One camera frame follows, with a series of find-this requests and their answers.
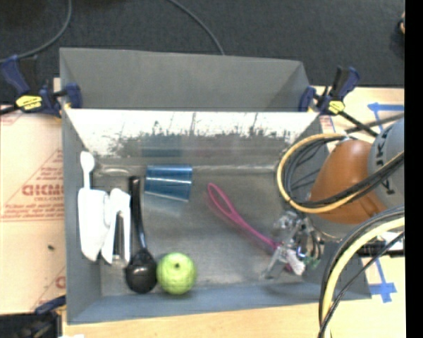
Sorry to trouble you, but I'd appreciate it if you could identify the blue cup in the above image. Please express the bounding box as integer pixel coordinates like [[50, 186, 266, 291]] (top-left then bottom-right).
[[143, 164, 194, 202]]

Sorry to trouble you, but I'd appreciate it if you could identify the white plastic spatula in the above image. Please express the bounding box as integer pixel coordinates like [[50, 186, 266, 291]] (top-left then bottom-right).
[[77, 151, 109, 262]]

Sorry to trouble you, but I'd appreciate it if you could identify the black ladle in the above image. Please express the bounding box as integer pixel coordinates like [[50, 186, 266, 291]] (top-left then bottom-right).
[[125, 176, 159, 294]]

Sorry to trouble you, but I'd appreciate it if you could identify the grey metal bin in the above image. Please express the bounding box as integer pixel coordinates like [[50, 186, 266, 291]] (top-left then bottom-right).
[[59, 46, 373, 325]]

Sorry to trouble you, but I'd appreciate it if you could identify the brown cardboard board, red print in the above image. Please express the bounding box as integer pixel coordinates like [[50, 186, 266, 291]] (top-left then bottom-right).
[[0, 104, 68, 316]]

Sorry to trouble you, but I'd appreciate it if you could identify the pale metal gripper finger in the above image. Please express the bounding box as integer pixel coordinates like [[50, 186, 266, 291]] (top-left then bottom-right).
[[259, 246, 292, 281], [271, 212, 300, 237]]

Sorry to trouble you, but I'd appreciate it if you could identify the white plastic holder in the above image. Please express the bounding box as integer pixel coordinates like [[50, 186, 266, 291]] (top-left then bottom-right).
[[101, 187, 133, 265]]

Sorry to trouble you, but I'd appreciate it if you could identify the pink loop strap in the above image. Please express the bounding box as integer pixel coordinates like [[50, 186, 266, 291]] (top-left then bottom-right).
[[207, 182, 294, 273]]

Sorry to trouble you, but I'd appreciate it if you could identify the green apple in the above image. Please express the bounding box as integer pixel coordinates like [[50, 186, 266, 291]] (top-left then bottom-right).
[[156, 252, 198, 296]]

